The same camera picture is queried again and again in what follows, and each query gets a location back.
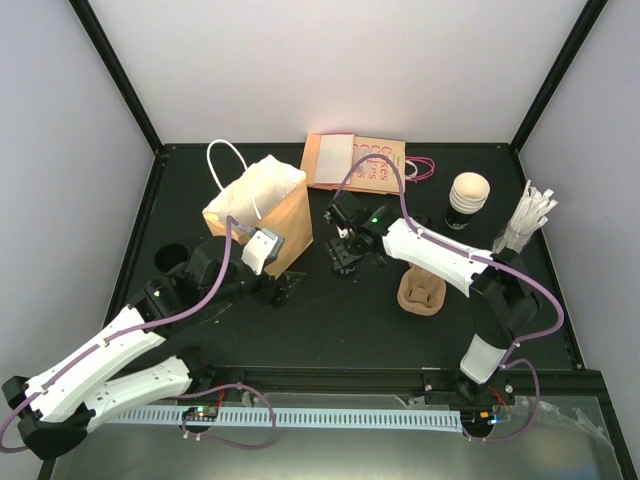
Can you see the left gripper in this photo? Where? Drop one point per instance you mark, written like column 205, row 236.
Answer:
column 281, row 292

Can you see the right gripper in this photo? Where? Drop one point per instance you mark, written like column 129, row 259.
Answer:
column 340, row 255

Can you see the orange paper bag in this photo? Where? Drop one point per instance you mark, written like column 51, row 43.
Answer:
column 268, row 194

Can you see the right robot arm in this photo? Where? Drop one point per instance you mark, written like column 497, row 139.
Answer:
column 502, row 298

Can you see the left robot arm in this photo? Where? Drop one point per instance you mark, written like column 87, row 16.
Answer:
column 56, row 410

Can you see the Cakes printed paper bag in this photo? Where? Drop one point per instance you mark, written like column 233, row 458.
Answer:
column 375, row 175

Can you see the stack of black lids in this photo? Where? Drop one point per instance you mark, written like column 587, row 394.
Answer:
column 419, row 219

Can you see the orange flat bag stack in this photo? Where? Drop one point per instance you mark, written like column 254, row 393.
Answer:
column 327, row 158

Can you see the stack of paper cups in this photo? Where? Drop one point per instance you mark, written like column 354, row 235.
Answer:
column 468, row 194

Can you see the jar of white stirrers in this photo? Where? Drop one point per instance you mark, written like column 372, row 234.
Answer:
column 529, row 216

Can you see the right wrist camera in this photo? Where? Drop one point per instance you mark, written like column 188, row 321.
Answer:
column 341, row 223

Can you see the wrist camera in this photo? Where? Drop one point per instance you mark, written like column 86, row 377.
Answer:
column 341, row 223
column 261, row 250

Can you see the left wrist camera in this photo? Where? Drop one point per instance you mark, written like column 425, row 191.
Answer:
column 261, row 250

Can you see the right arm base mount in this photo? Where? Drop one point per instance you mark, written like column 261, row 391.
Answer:
column 453, row 388

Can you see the light blue cable duct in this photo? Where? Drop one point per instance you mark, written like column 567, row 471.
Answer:
column 320, row 418

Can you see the black frame post left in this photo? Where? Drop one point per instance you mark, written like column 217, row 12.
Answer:
column 104, row 48

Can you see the black frame post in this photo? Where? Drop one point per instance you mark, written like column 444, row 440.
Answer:
column 578, row 34
column 104, row 48

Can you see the black frame post right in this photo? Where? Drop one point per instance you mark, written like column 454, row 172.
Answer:
column 578, row 34

